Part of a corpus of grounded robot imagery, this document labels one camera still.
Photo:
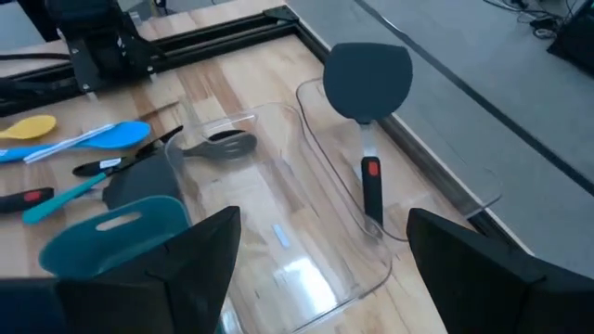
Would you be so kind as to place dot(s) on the black slotted spatula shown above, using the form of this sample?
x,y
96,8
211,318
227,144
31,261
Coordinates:
x,y
223,147

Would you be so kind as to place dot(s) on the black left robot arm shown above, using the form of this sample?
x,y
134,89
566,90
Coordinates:
x,y
93,37

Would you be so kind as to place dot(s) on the yellow silicone spoon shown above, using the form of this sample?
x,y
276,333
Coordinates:
x,y
30,126

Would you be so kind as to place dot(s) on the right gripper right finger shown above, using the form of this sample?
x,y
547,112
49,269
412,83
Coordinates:
x,y
501,301

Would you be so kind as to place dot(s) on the long blue silicone spoon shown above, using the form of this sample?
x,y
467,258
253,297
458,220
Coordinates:
x,y
125,134

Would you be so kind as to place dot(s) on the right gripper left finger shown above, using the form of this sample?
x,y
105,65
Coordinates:
x,y
139,301

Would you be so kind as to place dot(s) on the teal plastic bin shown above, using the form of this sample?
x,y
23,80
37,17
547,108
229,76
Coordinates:
x,y
93,250

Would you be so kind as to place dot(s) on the clear plastic bin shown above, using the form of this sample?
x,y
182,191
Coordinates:
x,y
297,260

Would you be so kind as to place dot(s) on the black box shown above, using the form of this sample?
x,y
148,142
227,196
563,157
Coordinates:
x,y
575,37

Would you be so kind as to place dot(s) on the round black spatula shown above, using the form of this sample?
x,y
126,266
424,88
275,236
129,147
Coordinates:
x,y
366,79

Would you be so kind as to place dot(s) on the slim white utensil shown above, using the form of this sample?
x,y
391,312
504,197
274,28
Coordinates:
x,y
69,143

